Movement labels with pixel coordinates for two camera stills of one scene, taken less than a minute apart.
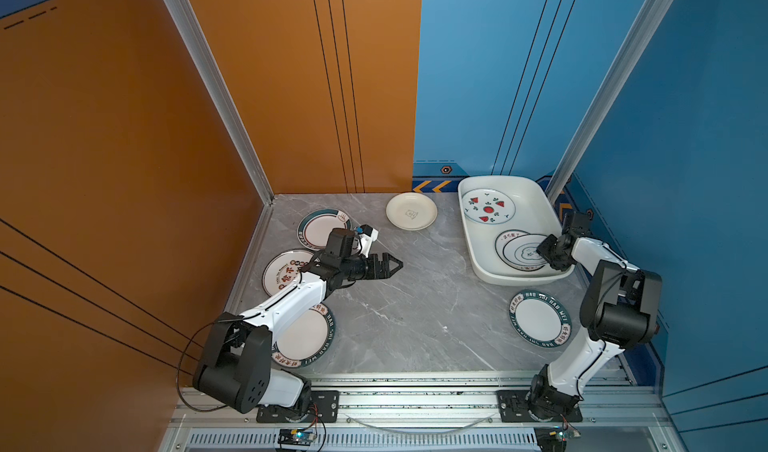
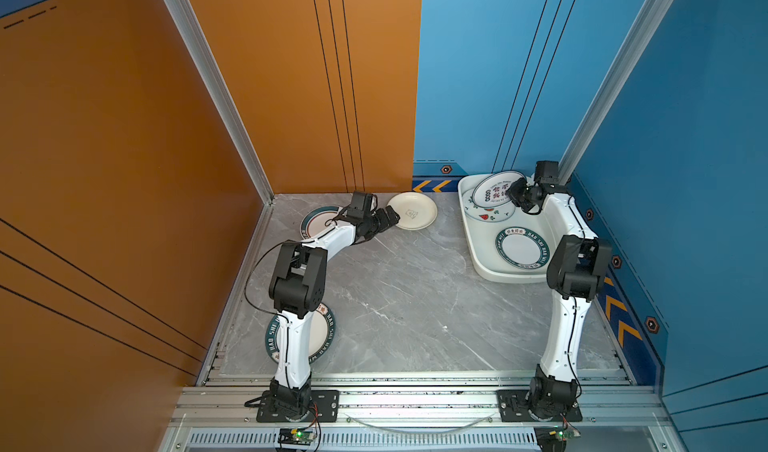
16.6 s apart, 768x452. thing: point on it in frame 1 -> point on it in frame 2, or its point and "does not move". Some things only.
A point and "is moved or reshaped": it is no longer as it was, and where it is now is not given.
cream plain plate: [411, 211] does not move
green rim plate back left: [316, 227] does not move
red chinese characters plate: [283, 269] is moved or reshaped
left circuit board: [296, 437] does not move
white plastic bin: [505, 220] does not move
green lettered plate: [540, 319] -> [522, 247]
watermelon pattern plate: [488, 206] does not move
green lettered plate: [307, 340] does not move
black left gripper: [383, 266] -> [384, 224]
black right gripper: [543, 249] -> [513, 193]
